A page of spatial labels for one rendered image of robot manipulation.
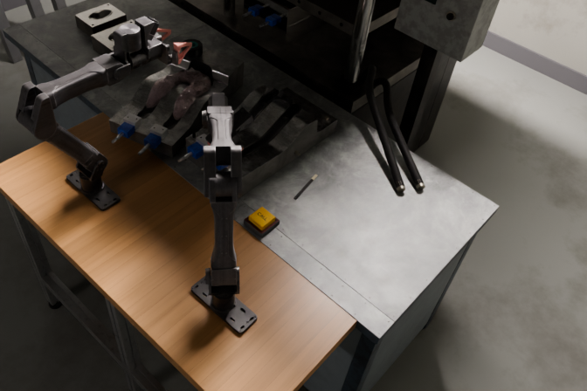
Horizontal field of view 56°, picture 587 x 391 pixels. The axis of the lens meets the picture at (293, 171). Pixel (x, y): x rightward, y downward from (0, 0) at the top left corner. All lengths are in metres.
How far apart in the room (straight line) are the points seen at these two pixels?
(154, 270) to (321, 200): 0.58
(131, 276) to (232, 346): 0.36
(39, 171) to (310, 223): 0.90
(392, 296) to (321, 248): 0.25
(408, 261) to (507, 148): 1.96
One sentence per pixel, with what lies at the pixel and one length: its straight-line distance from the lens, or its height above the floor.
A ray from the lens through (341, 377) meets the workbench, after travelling 2.03.
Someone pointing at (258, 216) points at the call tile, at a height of 0.84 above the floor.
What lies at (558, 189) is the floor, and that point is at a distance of 3.50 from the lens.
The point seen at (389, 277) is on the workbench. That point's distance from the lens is 1.71.
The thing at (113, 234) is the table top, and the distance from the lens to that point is 1.77.
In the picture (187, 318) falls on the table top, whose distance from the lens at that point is 1.58.
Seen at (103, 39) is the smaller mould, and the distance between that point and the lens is 2.44.
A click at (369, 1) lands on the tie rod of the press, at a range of 2.12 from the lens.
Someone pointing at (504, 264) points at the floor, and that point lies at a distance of 2.97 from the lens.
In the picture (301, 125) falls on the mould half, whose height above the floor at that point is 0.93.
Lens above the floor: 2.16
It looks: 45 degrees down
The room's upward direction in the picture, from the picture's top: 8 degrees clockwise
